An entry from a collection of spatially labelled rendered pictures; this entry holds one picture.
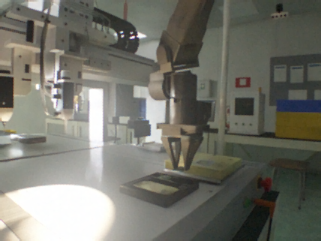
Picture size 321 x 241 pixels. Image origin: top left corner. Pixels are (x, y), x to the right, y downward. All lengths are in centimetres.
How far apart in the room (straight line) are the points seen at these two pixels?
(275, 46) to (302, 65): 60
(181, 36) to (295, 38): 424
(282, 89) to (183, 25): 408
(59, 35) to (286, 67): 423
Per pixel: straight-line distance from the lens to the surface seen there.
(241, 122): 291
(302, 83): 444
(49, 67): 54
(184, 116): 45
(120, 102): 117
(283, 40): 464
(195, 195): 47
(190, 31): 43
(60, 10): 53
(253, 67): 462
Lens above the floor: 103
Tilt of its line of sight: 3 degrees down
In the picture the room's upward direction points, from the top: 1 degrees clockwise
